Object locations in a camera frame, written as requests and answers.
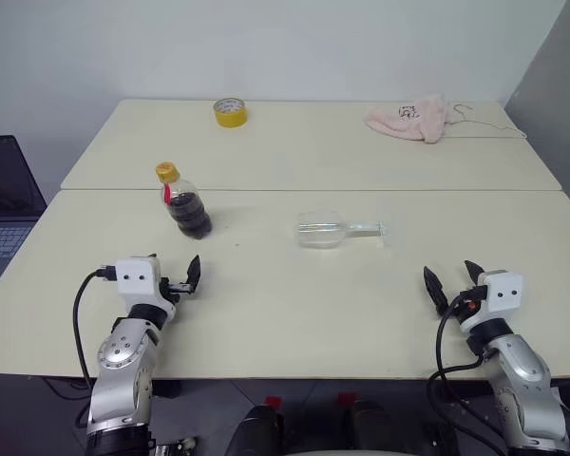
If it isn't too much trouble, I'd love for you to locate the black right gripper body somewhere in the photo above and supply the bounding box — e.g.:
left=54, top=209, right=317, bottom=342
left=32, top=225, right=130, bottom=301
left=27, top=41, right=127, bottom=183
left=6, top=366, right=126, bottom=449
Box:
left=448, top=285, right=487, bottom=325

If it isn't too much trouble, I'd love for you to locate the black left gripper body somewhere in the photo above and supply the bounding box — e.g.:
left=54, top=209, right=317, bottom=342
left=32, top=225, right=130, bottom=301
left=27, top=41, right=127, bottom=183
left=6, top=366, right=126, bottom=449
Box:
left=157, top=276, right=194, bottom=306

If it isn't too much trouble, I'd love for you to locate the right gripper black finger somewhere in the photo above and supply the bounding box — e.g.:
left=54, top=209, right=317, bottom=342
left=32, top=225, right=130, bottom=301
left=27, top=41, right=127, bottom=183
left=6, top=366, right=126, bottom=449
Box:
left=464, top=259, right=486, bottom=289
left=423, top=265, right=450, bottom=317

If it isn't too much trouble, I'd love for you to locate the cola bottle yellow cap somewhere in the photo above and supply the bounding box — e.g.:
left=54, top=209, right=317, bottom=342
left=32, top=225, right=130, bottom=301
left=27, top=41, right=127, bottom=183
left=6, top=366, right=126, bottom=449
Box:
left=155, top=161, right=214, bottom=240

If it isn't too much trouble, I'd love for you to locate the dark laptop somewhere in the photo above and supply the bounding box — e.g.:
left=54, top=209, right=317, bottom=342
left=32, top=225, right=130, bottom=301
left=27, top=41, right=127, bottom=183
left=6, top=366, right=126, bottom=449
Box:
left=0, top=135, right=48, bottom=303

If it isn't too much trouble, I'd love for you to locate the yellow tape roll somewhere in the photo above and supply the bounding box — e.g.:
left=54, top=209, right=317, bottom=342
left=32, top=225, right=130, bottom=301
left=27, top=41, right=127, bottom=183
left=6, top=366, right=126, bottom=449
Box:
left=212, top=96, right=249, bottom=129

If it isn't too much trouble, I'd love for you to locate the dark rounded shape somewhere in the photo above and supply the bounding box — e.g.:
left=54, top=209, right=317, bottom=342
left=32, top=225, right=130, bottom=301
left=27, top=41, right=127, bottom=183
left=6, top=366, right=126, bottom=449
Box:
left=229, top=403, right=287, bottom=456

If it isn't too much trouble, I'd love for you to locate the pink towel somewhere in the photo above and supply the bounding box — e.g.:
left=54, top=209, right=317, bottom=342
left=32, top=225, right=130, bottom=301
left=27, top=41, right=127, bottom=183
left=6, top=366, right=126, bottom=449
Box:
left=365, top=92, right=457, bottom=145

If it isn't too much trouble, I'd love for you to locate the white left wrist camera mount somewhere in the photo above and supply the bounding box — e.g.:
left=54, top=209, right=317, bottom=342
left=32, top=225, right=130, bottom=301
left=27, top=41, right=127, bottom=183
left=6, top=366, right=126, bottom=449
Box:
left=115, top=256, right=176, bottom=320

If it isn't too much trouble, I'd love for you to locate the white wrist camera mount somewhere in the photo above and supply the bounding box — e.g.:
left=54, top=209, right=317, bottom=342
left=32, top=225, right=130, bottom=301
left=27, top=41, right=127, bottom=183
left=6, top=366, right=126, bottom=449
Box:
left=115, top=256, right=176, bottom=320
left=459, top=269, right=524, bottom=334

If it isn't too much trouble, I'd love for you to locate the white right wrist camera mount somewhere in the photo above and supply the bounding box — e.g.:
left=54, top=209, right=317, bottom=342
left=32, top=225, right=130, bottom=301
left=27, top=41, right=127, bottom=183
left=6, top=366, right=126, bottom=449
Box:
left=459, top=269, right=524, bottom=334

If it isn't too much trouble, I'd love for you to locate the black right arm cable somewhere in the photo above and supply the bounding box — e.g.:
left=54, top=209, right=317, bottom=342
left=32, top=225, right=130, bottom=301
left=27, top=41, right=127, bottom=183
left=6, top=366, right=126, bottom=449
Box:
left=426, top=289, right=510, bottom=456

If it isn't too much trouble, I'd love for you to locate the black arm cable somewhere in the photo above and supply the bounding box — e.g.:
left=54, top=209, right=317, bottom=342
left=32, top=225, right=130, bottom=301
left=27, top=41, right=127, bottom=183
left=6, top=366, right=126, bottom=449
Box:
left=426, top=289, right=510, bottom=456
left=72, top=266, right=119, bottom=428

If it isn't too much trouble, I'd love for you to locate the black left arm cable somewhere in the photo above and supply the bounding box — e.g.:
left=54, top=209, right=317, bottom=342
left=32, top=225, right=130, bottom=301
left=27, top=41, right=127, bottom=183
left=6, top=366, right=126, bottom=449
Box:
left=72, top=266, right=119, bottom=428

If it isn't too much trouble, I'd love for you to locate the white wire hanger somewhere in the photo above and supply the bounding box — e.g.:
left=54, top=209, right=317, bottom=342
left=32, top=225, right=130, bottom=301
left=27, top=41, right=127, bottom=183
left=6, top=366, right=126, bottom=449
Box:
left=449, top=101, right=529, bottom=141

